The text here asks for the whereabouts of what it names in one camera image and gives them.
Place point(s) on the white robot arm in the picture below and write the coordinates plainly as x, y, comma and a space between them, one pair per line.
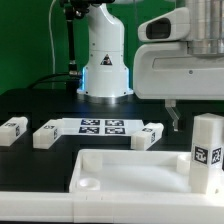
197, 23

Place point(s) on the white desk top tray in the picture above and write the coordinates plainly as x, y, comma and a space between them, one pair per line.
133, 171

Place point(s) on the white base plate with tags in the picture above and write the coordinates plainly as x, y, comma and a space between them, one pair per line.
100, 127

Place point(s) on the white front fence rail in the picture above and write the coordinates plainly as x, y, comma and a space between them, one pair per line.
115, 208

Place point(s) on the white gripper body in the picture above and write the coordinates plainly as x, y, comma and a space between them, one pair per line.
167, 71

